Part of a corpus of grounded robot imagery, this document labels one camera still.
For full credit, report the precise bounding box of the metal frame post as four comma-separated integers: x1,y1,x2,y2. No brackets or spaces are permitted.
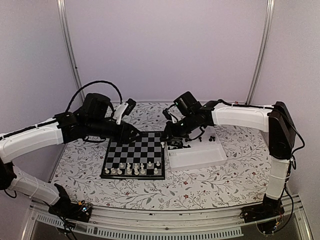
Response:
245,0,275,105
56,0,82,89

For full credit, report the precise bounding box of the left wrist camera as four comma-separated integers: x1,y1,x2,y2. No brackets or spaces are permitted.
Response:
112,98,137,125

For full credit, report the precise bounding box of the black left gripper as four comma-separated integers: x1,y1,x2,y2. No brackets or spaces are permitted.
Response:
87,118,144,145

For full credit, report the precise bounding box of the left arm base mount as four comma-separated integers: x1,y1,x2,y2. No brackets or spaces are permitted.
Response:
48,198,93,223

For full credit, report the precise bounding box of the black grey chessboard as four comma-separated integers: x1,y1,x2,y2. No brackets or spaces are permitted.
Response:
100,131,166,180

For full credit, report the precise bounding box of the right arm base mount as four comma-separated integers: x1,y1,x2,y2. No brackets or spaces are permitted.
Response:
239,200,285,235

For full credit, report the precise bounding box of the black piece far apart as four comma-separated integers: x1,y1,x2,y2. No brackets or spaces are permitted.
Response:
209,135,216,142

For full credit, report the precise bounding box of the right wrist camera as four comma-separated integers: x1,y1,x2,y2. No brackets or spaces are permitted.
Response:
162,108,177,123

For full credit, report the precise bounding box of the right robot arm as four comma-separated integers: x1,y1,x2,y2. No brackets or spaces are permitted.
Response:
162,91,306,218

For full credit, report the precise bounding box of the aluminium front rail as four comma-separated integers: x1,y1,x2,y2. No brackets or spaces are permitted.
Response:
21,194,313,240

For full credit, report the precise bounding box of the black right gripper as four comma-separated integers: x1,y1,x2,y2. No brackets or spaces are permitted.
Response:
160,113,198,142

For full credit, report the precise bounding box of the right metal frame post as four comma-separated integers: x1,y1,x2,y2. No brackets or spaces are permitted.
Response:
245,0,275,105

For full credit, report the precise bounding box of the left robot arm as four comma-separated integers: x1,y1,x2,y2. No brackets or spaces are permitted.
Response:
0,93,141,217

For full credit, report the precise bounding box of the white plastic tray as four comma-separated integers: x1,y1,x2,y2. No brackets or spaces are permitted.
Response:
166,126,227,172

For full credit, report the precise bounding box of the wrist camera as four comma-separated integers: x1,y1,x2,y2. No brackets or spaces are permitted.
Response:
162,108,177,123
112,98,137,125

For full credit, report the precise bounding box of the left metal frame post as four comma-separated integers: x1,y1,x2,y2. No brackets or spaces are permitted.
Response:
56,0,82,89

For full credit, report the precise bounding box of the black chess pieces pile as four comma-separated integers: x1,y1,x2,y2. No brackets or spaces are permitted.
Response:
167,140,191,150

